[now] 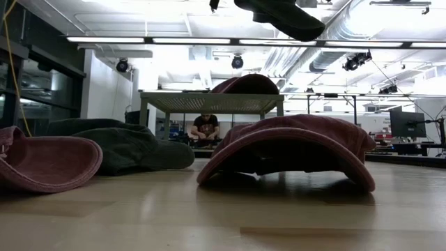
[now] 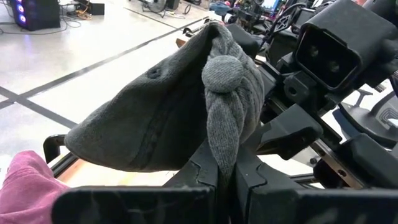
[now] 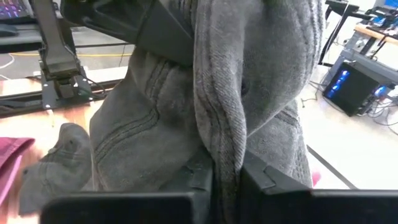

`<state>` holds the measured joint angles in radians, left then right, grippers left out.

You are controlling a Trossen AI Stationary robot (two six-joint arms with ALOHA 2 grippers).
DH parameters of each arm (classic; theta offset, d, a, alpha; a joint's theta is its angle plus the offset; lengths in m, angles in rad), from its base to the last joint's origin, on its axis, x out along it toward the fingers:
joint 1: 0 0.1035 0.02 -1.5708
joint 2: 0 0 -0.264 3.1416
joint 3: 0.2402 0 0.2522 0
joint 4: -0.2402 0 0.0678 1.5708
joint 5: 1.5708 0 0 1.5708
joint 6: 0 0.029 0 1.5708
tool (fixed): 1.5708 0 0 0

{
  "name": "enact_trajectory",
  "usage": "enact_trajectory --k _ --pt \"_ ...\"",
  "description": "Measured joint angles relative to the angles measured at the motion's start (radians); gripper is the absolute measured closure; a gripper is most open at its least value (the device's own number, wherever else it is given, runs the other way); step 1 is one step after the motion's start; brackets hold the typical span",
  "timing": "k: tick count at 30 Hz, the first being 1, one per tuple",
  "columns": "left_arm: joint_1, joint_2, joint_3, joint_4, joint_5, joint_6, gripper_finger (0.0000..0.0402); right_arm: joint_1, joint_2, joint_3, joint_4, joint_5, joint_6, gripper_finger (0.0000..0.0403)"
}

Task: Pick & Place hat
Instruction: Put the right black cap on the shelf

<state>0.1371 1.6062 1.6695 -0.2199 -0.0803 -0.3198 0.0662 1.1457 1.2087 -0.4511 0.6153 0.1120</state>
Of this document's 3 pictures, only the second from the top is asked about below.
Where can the dark grey baseball cap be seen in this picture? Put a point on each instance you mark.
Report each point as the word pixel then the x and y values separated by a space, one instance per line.
pixel 149 118

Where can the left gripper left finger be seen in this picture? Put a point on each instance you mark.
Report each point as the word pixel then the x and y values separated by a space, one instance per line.
pixel 140 205

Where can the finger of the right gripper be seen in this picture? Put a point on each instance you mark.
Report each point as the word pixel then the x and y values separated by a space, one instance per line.
pixel 289 133
pixel 297 83

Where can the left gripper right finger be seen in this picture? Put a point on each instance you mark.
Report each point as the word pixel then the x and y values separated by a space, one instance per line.
pixel 311 207

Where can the black mesh office chair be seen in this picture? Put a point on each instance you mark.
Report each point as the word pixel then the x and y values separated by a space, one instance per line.
pixel 367 124

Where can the black computer tower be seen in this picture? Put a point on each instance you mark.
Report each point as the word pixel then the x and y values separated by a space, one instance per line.
pixel 37 15

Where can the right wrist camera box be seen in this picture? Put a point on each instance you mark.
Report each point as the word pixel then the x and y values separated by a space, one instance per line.
pixel 342 37

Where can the black box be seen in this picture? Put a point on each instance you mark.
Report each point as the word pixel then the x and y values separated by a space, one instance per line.
pixel 96 8

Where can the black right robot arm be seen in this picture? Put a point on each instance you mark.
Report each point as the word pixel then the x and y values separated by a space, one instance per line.
pixel 385 7

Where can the pink cloth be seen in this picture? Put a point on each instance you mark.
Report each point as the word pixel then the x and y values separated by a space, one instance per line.
pixel 25 193

